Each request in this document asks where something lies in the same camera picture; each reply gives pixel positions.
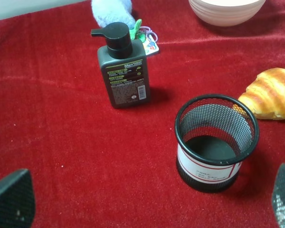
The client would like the dark pump dispenser bottle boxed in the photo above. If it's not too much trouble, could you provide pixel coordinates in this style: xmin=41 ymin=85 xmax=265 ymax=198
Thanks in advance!
xmin=91 ymin=22 xmax=151 ymax=109

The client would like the blue plush toy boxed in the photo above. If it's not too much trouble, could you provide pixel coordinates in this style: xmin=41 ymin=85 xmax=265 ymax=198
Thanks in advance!
xmin=91 ymin=0 xmax=146 ymax=43

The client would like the pink ribbed bowl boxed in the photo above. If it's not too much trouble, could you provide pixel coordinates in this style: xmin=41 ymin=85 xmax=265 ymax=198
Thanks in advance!
xmin=189 ymin=0 xmax=265 ymax=27

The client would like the colourful paper tag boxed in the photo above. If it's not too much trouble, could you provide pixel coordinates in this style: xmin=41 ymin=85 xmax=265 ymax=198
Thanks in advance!
xmin=136 ymin=26 xmax=159 ymax=56

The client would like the golden croissant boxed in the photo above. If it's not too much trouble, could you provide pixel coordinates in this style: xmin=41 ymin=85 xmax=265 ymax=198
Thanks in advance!
xmin=238 ymin=67 xmax=285 ymax=120

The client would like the black mesh pen holder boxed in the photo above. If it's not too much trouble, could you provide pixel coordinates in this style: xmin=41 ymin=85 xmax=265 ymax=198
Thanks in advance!
xmin=174 ymin=94 xmax=259 ymax=193

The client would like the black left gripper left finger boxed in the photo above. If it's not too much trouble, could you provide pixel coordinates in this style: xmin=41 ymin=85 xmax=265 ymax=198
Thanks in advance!
xmin=0 ymin=169 xmax=36 ymax=228

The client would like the red velvet tablecloth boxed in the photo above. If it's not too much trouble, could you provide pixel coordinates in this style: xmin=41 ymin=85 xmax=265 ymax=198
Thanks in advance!
xmin=0 ymin=0 xmax=285 ymax=228

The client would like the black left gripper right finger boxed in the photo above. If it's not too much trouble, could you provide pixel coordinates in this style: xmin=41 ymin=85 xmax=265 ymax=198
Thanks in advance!
xmin=271 ymin=163 xmax=285 ymax=228

